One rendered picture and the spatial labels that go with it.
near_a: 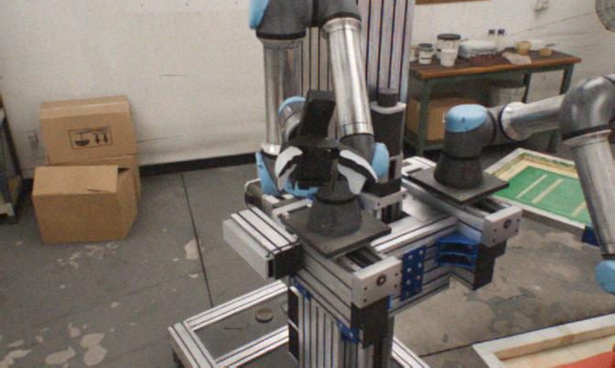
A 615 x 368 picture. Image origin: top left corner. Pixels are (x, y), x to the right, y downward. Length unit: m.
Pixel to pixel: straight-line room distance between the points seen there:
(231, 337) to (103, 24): 2.68
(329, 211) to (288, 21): 0.50
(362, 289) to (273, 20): 0.68
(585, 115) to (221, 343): 1.91
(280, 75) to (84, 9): 3.33
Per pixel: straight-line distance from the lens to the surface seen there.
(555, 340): 1.68
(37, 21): 4.55
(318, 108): 0.86
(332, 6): 1.24
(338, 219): 1.42
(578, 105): 1.39
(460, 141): 1.70
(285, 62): 1.27
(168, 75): 4.60
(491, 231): 1.69
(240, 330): 2.76
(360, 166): 0.84
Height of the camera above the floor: 2.02
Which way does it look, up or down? 25 degrees down
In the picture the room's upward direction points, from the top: straight up
